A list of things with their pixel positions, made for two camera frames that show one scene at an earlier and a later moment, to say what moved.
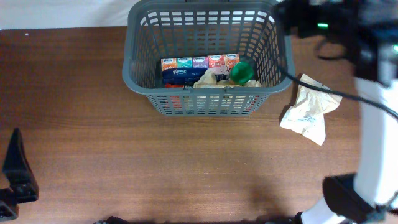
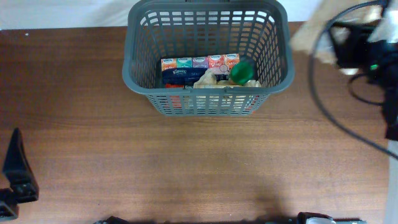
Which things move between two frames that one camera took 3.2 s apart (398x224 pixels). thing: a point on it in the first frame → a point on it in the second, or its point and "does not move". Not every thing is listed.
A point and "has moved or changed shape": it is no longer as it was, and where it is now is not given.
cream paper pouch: (307, 116) has moved or changed shape
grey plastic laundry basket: (257, 30) does not move
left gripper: (20, 189) does not move
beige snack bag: (211, 79) does not move
